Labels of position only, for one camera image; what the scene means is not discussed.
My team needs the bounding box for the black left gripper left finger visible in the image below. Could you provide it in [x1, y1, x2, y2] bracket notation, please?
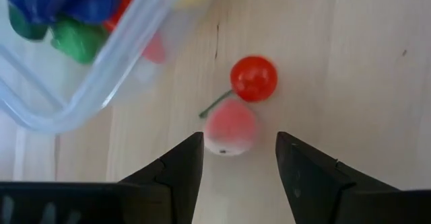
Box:
[0, 131, 205, 224]

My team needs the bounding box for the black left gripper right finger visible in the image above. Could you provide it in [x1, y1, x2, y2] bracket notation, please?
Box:
[275, 131, 431, 224]

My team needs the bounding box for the pale pink toy peach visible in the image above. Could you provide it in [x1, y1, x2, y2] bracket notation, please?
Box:
[203, 98, 259, 157]

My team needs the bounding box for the red toy chili pepper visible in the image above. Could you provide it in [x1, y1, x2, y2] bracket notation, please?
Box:
[102, 0, 168, 65]

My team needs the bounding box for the clear plastic tupperware container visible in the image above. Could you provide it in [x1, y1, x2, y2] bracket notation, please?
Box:
[0, 0, 225, 135]

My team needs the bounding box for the red toy cherry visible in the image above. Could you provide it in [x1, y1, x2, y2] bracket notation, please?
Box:
[198, 55, 279, 119]

